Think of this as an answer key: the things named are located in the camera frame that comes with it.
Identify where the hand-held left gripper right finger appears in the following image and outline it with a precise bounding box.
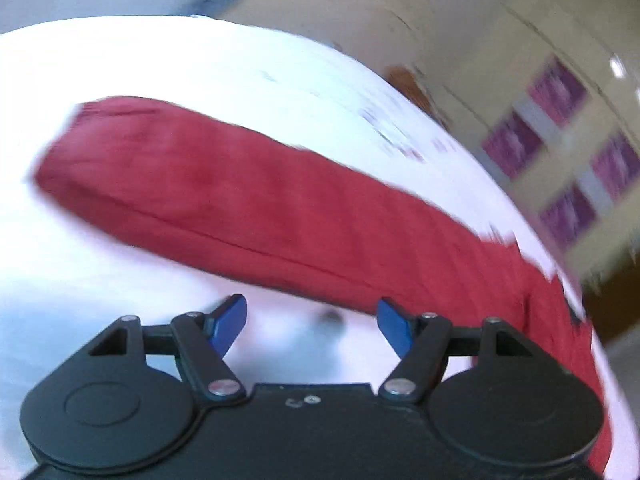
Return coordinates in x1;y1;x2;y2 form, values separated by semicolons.
376;297;534;404

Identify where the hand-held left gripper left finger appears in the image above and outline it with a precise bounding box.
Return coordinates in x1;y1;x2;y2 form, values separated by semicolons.
89;294;249;404

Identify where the red puffer jacket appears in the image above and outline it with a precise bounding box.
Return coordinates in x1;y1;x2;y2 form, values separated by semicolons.
30;95;613;480

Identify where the floral white bedsheet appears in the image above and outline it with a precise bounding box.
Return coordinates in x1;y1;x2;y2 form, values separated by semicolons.
0;15;640;480

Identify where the cream wardrobe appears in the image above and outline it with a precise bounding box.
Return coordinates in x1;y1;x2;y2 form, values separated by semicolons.
220;0;640;286

